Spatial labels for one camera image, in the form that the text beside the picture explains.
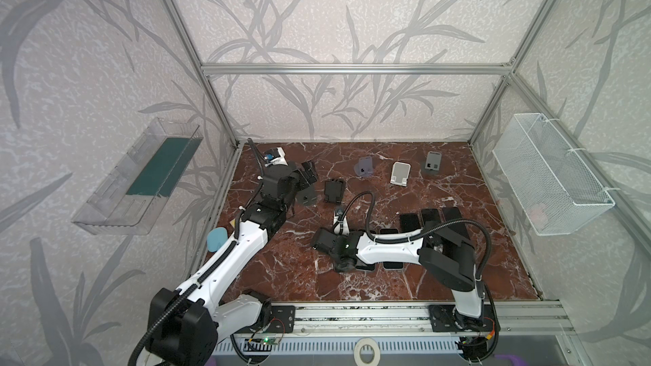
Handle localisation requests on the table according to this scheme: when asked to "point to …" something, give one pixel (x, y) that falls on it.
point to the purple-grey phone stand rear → (364, 167)
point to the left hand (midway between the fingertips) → (307, 158)
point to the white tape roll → (375, 362)
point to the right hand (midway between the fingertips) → (335, 226)
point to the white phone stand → (400, 174)
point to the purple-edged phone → (451, 213)
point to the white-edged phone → (430, 214)
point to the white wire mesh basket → (553, 185)
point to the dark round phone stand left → (308, 196)
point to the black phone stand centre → (334, 191)
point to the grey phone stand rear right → (432, 163)
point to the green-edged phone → (366, 267)
